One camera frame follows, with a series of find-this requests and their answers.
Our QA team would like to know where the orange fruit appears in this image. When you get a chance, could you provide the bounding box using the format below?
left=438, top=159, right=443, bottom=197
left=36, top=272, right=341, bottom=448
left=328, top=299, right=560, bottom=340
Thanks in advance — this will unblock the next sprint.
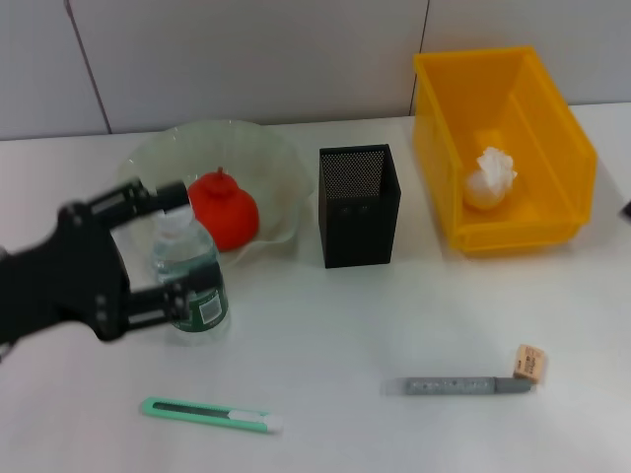
left=186, top=166, right=261, bottom=253

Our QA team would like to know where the pale green glass fruit bowl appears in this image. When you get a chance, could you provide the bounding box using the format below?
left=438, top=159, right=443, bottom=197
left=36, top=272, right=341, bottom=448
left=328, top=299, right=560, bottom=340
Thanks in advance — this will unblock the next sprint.
left=115, top=117, right=316, bottom=270

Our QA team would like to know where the tan eraser block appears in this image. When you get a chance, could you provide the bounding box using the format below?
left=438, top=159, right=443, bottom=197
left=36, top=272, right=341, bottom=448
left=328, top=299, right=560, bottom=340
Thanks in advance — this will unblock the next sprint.
left=512, top=344, right=547, bottom=383

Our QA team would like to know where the green utility knife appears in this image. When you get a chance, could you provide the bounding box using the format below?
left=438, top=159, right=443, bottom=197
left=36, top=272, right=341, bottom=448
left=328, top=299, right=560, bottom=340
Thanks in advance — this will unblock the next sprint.
left=140, top=396, right=286, bottom=435

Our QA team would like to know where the grey marker pen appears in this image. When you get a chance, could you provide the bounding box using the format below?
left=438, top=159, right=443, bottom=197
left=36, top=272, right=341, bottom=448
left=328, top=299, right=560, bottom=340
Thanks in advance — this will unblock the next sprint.
left=382, top=376, right=536, bottom=398

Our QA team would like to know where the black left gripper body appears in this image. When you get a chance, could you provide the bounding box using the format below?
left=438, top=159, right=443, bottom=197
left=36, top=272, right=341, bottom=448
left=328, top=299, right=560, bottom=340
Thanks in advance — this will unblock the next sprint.
left=0, top=199, right=129, bottom=346

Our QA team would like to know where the clear green-label water bottle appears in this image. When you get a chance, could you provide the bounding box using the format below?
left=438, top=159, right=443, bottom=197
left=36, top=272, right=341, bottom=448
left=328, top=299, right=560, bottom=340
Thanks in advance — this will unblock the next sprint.
left=150, top=204, right=232, bottom=348

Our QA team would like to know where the white paper ball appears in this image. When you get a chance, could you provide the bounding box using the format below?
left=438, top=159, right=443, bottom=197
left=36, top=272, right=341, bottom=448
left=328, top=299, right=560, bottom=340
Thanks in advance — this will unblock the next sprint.
left=463, top=146, right=519, bottom=212

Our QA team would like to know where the yellow plastic bin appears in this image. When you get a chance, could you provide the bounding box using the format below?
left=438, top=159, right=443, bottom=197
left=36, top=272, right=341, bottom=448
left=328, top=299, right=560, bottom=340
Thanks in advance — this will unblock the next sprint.
left=411, top=45, right=598, bottom=257

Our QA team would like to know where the black mesh pen holder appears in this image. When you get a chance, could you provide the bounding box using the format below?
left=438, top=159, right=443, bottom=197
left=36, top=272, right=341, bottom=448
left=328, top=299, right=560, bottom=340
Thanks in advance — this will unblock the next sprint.
left=317, top=143, right=402, bottom=270

